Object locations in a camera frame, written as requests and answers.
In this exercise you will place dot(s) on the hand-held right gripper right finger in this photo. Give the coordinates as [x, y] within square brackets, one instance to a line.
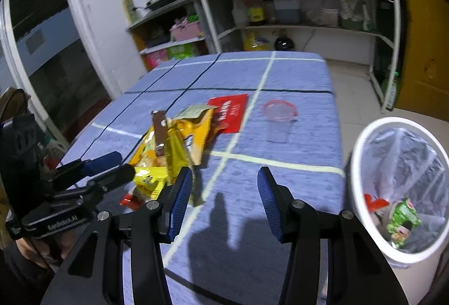
[268, 206]

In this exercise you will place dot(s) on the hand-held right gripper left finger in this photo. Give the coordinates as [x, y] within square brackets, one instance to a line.
[180, 206]

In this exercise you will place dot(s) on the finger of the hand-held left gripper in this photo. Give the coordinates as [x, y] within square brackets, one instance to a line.
[101, 163]
[117, 177]

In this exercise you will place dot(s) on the small yellow packet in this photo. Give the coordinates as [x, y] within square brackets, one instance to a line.
[149, 179]

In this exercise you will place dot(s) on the large yellow snack bag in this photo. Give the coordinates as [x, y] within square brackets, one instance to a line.
[179, 147]

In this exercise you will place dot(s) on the white round bin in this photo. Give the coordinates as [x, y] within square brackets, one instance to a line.
[357, 164]

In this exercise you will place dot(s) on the person's left hand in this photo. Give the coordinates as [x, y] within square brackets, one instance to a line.
[33, 250]

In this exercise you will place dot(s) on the small red wrapper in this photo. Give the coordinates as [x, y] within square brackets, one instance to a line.
[130, 201]

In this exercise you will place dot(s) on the brown wrapper strip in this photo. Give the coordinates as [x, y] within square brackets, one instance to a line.
[159, 133]

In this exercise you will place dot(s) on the brown round object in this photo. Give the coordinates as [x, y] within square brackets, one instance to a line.
[14, 103]

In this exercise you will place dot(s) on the clear plastic cup red rim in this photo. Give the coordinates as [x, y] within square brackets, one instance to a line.
[280, 115]

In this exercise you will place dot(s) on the pale green packet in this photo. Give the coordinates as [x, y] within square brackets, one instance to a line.
[193, 112]

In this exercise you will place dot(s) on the flat red packet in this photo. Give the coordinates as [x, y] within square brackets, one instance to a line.
[231, 108]

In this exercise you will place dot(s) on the crumpled red wrapper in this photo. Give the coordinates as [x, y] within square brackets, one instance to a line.
[373, 203]

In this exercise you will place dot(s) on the pink storage box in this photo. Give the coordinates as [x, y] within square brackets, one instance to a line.
[156, 59]

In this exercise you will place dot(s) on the glass sliding door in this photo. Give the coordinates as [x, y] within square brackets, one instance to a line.
[52, 45]

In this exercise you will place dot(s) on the small white shelf rack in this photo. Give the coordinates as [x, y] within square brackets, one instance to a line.
[165, 45]

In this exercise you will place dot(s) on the green snack packet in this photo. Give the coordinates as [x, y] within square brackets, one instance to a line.
[403, 220]

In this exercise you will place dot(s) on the green packages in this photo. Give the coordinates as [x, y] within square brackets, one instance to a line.
[180, 51]

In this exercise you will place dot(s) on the clear plastic bin liner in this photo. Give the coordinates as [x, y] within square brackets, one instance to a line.
[414, 164]

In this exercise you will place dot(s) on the pale power strip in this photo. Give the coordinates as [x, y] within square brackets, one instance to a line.
[129, 10]

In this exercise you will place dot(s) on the pink plastic basket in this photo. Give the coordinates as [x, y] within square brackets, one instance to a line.
[186, 31]

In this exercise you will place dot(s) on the black round pot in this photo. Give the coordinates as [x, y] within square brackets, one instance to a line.
[283, 43]

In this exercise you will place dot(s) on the large yellow oil jug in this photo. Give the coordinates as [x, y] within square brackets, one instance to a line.
[256, 41]

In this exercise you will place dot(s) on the green plastic bottle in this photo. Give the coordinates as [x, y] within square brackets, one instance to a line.
[393, 92]

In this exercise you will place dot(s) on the black induction cooker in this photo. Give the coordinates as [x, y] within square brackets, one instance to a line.
[165, 1]

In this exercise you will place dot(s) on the dark bottle yellow label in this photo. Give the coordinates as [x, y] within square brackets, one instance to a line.
[256, 13]

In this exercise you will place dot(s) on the brown glass jar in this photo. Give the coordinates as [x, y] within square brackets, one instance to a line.
[269, 10]

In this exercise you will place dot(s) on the clear plastic bottle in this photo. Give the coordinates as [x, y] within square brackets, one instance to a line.
[240, 12]

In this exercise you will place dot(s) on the clear bag of grains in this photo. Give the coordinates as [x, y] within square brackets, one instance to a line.
[322, 17]

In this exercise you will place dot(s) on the grey plastic jug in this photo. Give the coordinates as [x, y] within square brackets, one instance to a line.
[288, 10]

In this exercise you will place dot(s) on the crumpled white plastic bag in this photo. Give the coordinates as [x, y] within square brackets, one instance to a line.
[352, 10]

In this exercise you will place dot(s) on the dark thermos bottle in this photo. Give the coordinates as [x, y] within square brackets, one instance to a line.
[386, 13]

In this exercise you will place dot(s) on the yellow door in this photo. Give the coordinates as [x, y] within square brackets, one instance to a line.
[424, 27]

